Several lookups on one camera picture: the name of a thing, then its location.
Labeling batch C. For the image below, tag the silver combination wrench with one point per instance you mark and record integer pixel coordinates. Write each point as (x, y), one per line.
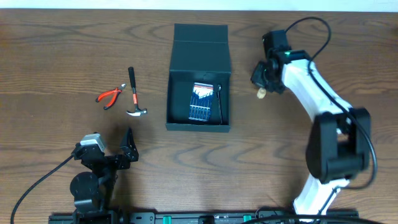
(219, 103)

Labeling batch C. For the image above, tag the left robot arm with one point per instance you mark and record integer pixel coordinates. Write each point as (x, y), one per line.
(92, 190)

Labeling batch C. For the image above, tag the small black claw hammer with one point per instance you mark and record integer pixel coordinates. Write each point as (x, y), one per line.
(137, 111)

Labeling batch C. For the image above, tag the blue screwdriver set case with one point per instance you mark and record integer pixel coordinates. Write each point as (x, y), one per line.
(200, 102)

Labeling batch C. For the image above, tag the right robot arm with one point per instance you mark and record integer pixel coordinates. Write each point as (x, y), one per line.
(336, 151)

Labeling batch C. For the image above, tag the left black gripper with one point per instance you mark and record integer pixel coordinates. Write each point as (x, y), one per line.
(111, 160)

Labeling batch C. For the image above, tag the red handled pliers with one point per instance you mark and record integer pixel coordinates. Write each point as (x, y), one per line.
(114, 96)

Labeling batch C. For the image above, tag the orange scraper wooden handle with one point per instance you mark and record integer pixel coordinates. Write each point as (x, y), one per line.
(261, 93)

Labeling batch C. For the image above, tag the dark green open box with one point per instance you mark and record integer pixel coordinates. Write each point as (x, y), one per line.
(200, 53)

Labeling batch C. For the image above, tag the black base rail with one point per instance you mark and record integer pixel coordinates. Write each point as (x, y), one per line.
(166, 218)

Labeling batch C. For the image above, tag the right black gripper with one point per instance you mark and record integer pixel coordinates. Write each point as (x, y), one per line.
(255, 79)

